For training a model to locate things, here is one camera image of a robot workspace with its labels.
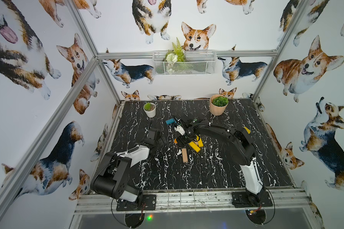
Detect teal short block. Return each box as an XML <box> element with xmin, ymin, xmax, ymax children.
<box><xmin>165</xmin><ymin>118</ymin><xmax>175</xmax><ymax>125</ymax></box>

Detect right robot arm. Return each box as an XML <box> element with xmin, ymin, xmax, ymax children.
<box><xmin>173</xmin><ymin>116</ymin><xmax>265</xmax><ymax>206</ymax></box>

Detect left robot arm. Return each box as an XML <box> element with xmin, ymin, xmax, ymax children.
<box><xmin>90</xmin><ymin>128</ymin><xmax>166</xmax><ymax>205</ymax></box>

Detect yellow block left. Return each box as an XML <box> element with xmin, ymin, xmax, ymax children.
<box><xmin>189</xmin><ymin>141</ymin><xmax>201</xmax><ymax>153</ymax></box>

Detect yellow block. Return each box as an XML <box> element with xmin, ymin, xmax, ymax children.
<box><xmin>189</xmin><ymin>141</ymin><xmax>201</xmax><ymax>153</ymax></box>
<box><xmin>196</xmin><ymin>136</ymin><xmax>204</xmax><ymax>148</ymax></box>

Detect yellow block right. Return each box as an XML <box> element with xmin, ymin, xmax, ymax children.
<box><xmin>196</xmin><ymin>136</ymin><xmax>204</xmax><ymax>148</ymax></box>

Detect natural wood block front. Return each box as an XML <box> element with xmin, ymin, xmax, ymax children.
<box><xmin>182</xmin><ymin>148</ymin><xmax>188</xmax><ymax>163</ymax></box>

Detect small white plant pot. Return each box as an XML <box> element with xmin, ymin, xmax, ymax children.
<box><xmin>143</xmin><ymin>102</ymin><xmax>156</xmax><ymax>118</ymax></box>

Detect small green plant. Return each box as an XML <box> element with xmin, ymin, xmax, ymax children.
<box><xmin>143</xmin><ymin>103</ymin><xmax>154</xmax><ymax>112</ymax></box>

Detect beige plant pot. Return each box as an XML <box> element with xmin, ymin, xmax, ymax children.
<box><xmin>209</xmin><ymin>94</ymin><xmax>227</xmax><ymax>116</ymax></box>

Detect green succulent plant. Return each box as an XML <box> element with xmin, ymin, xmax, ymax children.
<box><xmin>212</xmin><ymin>96</ymin><xmax>229</xmax><ymax>107</ymax></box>

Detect fern and white flower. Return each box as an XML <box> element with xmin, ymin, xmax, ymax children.
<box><xmin>164</xmin><ymin>38</ymin><xmax>186</xmax><ymax>71</ymax></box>

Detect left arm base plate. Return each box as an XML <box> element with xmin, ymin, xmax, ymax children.
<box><xmin>116</xmin><ymin>194</ymin><xmax>157</xmax><ymax>211</ymax></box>

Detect white wire basket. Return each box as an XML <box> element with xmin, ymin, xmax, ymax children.
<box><xmin>153</xmin><ymin>51</ymin><xmax>217</xmax><ymax>75</ymax></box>

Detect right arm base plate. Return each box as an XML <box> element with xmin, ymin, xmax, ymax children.
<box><xmin>231</xmin><ymin>189</ymin><xmax>274</xmax><ymax>208</ymax></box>

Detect aluminium frame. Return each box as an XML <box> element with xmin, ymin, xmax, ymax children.
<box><xmin>0</xmin><ymin>0</ymin><xmax>327</xmax><ymax>229</ymax></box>

